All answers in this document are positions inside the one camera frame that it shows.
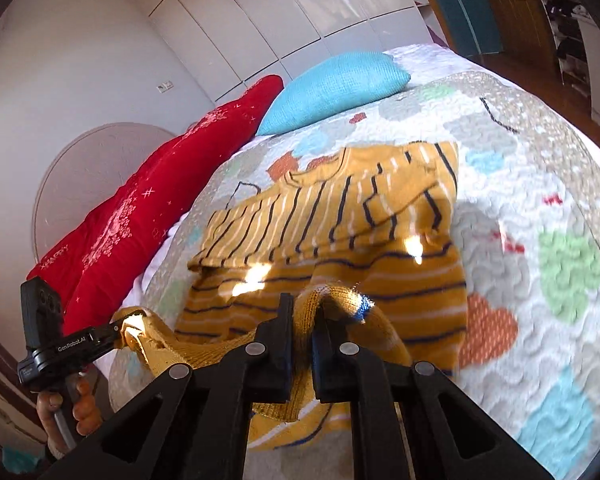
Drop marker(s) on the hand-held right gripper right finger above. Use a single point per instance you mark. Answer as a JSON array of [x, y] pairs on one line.
[[322, 340]]

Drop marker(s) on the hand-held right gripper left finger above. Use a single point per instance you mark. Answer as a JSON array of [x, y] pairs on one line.
[[283, 330]]

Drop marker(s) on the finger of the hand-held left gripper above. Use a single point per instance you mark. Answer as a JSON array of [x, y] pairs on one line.
[[114, 331]]

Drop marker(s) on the yellow striped knit sweater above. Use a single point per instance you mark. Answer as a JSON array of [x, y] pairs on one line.
[[340, 240]]

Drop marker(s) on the person's left hand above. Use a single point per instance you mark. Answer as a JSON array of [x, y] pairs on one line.
[[82, 405]]

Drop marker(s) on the wooden chair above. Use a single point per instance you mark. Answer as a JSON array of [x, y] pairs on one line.
[[5, 390]]

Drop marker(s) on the red snowflake pillow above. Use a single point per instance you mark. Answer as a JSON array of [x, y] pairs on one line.
[[130, 210]]

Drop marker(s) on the round white headboard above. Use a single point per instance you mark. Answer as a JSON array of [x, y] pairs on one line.
[[85, 180]]

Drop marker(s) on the patchwork heart quilt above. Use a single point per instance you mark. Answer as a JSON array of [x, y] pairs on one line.
[[505, 260]]

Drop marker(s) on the blue knit pillow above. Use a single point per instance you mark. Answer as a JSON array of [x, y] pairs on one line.
[[330, 87]]

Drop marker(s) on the white glossy wardrobe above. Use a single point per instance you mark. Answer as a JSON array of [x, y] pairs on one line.
[[290, 15]]

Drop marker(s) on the wooden door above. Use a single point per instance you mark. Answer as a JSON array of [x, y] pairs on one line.
[[522, 7]]

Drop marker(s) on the cluttered white shelf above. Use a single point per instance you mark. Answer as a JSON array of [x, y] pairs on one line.
[[565, 30]]

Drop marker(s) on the white wall switch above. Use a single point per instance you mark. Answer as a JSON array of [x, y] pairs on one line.
[[164, 87]]

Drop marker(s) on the teal wall panel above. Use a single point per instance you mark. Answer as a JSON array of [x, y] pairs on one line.
[[455, 5]]

